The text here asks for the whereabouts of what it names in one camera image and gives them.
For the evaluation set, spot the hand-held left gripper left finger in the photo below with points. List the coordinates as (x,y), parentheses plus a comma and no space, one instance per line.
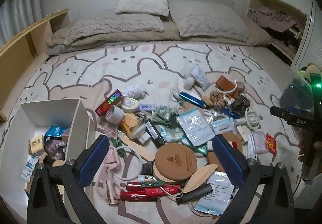
(93,157)

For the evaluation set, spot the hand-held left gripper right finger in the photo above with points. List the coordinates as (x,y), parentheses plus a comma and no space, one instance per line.
(227,159)

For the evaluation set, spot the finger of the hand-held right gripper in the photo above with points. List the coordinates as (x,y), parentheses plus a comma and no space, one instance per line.
(279,112)

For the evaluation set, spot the white blue medicine sachet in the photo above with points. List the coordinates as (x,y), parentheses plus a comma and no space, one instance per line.
(216,193)

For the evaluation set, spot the white cardboard box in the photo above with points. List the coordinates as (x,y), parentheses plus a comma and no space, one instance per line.
(50,113)

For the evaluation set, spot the red tube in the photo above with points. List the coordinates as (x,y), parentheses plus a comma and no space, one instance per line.
(163,190)
(140,197)
(134,183)

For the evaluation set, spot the person's right hand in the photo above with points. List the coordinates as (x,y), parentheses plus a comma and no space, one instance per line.
(302,148)

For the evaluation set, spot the small pink case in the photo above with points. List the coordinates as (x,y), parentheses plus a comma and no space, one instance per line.
(112,161)

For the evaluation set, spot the clear storage bin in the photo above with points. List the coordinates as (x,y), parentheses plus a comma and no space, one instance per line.
(295,93)

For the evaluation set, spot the white handheld fan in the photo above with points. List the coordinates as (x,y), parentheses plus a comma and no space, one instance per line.
(249,118)

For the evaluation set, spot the teal foil tube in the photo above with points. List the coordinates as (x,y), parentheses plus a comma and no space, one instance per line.
(198,149)

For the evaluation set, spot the red paper packet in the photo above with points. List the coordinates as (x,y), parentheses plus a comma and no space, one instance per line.
(271,142)

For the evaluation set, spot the pink scissors with comb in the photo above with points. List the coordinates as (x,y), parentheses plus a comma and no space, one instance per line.
(108,186)

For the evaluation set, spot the clear plastic box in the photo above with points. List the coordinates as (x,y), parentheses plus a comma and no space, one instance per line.
(257,144)

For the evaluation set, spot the wooden leaf shaped piece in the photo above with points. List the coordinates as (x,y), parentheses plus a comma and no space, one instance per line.
(198,178)

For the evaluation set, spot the small mask packet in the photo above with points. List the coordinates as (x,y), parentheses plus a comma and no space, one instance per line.
(222,123)

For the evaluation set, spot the black hair claw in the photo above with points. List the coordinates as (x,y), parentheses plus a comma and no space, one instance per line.
(240,104)

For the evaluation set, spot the thin white hoop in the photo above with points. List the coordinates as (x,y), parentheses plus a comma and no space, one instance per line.
(137,161)

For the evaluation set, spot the flat wooden stick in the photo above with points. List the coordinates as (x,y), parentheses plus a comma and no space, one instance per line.
(137,146)

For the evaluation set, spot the blue snack bag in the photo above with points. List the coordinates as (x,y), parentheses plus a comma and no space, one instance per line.
(56,131)

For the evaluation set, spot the small clear tape roll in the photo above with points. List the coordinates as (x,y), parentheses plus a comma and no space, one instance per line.
(240,87)

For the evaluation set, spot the black cylinder lighter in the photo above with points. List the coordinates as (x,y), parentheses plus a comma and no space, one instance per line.
(194,192)

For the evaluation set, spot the large white medicine sachet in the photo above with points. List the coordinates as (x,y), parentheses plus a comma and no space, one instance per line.
(195,126)

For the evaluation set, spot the white tape roll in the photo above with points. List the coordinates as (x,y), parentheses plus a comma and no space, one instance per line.
(114,114)

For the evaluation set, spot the white bangle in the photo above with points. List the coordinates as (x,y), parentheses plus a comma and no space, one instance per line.
(232,89)

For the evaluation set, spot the white charger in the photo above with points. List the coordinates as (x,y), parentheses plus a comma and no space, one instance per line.
(140,134)

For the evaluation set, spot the beige bear plush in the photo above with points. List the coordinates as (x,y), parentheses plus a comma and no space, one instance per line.
(313,69)

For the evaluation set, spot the dark red holographic box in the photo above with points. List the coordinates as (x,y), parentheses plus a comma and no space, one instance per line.
(109,103)

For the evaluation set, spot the small yellow box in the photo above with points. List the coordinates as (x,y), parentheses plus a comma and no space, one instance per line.
(36,146)

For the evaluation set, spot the brown leather wallet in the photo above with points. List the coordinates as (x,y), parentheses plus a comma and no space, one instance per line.
(226,83)

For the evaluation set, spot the round cream tin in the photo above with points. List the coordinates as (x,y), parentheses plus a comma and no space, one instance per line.
(129,105)

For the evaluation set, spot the black charger box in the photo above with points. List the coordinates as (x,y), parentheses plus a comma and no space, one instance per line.
(155,134)

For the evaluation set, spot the blue metallic pen case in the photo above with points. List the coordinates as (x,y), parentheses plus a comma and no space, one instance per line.
(191,99)

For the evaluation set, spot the bundle of green pegs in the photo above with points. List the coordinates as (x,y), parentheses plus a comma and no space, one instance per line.
(164,119)

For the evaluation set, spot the white feathery tuft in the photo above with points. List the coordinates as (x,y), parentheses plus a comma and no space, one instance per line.
(135,92)

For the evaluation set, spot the white louvered door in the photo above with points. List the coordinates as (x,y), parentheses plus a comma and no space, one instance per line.
(309,37)

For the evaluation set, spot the beige duvet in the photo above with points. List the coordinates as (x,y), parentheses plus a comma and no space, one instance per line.
(256,35)

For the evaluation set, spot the clear plastic bag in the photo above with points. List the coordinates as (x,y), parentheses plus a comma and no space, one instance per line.
(200,75)

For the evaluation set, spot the pile of clothes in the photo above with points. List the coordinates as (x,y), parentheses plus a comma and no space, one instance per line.
(276,20)

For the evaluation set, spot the bunny printed blanket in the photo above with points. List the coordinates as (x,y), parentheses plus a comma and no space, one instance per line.
(125,68)

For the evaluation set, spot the beige knit pillow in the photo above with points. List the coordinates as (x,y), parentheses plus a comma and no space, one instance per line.
(208,20)
(113,29)

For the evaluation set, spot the wooden bedside shelf unit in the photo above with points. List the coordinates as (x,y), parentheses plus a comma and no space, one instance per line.
(27,37)

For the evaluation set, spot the grey blue curtain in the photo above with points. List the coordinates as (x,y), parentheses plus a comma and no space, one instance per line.
(17,15)

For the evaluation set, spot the fluffy square pillow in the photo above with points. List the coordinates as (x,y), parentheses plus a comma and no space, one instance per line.
(142,0)

